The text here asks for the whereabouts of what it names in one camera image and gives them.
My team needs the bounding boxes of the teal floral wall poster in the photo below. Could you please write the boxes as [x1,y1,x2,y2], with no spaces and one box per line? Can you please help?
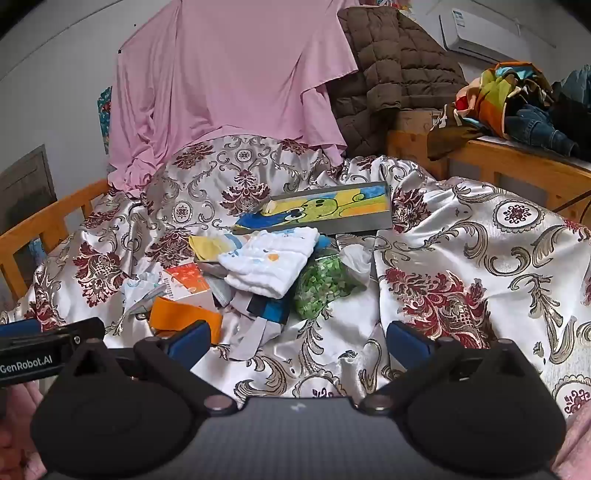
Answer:
[97,87,114,141]

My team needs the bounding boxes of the white air conditioner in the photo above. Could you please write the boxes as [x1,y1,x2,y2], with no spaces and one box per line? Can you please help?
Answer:
[438,7,557,63]

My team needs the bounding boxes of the pink hanging cloth sheet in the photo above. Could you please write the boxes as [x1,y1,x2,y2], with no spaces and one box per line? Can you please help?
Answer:
[107,0,360,197]

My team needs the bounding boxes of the floral satin blanket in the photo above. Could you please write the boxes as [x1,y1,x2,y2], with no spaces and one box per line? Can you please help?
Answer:
[0,135,591,416]

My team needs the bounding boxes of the bag of green paper stars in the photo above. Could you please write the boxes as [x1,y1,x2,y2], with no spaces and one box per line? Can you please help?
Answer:
[293,244,372,320]

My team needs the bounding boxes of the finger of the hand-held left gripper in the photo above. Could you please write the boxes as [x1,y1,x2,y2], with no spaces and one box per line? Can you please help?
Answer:
[0,317,106,347]

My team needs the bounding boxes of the brown quilted jacket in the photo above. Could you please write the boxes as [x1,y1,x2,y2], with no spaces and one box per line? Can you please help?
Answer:
[330,6,469,160]

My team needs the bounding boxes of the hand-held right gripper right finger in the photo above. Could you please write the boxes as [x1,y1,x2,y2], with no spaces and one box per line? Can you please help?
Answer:
[359,320,539,414]

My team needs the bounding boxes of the yellow cloth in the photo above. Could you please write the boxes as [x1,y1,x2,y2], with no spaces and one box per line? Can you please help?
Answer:
[188,234,232,264]

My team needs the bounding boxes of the white blue printed cloth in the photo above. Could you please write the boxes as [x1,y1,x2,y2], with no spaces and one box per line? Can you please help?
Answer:
[121,271,169,317]

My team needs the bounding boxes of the striped light cloth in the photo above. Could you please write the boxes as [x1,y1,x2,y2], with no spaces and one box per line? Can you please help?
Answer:
[222,232,252,252]

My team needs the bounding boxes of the white gauze cloth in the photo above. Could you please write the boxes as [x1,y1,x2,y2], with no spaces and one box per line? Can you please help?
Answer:
[217,228,321,300]

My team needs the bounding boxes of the blue black cloth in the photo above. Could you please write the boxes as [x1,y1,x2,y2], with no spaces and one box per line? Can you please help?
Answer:
[231,295,294,326]

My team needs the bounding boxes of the blue jeans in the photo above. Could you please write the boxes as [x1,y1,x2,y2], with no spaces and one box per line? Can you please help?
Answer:
[505,104,580,160]

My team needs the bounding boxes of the wooden bed frame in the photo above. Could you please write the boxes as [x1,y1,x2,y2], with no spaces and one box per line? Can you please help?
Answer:
[387,129,591,222]

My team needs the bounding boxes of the dark teal garment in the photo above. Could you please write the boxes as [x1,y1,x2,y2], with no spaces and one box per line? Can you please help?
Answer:
[551,65,591,153]

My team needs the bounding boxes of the grey cloth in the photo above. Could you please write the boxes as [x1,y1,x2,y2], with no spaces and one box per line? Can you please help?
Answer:
[228,318,282,361]

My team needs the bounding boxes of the wooden bed rail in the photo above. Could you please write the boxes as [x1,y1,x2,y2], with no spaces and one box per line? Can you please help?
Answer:
[0,178,112,296]

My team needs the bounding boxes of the grey box with cartoon print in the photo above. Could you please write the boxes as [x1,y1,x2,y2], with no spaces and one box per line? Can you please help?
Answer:
[231,181,394,236]

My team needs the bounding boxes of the orange cloth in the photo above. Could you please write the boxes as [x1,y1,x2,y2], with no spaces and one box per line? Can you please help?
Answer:
[150,296,223,344]

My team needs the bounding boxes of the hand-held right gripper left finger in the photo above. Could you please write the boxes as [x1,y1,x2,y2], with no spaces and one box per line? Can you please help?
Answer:
[55,320,238,414]

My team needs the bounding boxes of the orange white carton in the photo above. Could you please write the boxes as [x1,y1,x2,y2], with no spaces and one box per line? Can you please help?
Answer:
[159,263,215,310]

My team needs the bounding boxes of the cardboard box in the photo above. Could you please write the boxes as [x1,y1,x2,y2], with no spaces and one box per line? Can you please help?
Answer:
[392,108,446,134]

